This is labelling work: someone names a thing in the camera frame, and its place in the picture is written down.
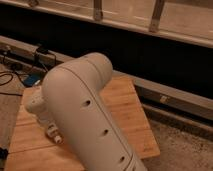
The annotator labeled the black cable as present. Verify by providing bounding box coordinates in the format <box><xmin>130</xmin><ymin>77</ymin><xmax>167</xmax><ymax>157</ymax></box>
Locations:
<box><xmin>0</xmin><ymin>49</ymin><xmax>58</xmax><ymax>98</ymax></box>

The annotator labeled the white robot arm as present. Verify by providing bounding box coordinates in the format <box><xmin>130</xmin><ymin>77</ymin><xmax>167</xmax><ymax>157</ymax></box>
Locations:
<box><xmin>25</xmin><ymin>53</ymin><xmax>147</xmax><ymax>171</ymax></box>

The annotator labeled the wooden cutting board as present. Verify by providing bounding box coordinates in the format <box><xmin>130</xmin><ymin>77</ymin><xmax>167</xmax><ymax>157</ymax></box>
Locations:
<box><xmin>4</xmin><ymin>76</ymin><xmax>160</xmax><ymax>171</ymax></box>

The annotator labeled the black clamp device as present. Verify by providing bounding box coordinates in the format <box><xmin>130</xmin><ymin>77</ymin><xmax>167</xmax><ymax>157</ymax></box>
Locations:
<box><xmin>34</xmin><ymin>46</ymin><xmax>49</xmax><ymax>62</ymax></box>

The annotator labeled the blue box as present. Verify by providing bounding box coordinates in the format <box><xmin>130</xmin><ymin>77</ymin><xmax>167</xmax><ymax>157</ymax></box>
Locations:
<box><xmin>23</xmin><ymin>75</ymin><xmax>40</xmax><ymax>87</ymax></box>

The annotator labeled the white plastic bottle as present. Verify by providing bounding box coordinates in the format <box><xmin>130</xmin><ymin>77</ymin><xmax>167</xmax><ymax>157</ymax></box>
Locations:
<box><xmin>45</xmin><ymin>124</ymin><xmax>63</xmax><ymax>144</ymax></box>

